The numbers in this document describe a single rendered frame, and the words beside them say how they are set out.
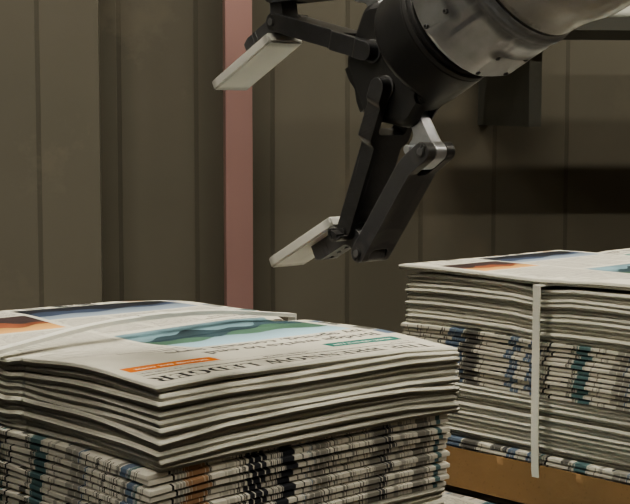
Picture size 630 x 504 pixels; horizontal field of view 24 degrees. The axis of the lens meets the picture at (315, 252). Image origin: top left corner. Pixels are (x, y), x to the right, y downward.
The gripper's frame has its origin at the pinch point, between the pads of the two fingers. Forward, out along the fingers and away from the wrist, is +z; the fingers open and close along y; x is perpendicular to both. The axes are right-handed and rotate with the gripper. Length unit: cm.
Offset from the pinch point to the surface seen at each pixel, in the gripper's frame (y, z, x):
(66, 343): 5.3, 19.3, -7.1
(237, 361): 12.5, 4.3, -4.1
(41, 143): -105, 214, 126
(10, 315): -1.1, 30.7, -4.3
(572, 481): 24, 23, 47
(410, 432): 19.4, 5.5, 10.5
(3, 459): 12.5, 22.3, -13.0
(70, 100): -113, 205, 132
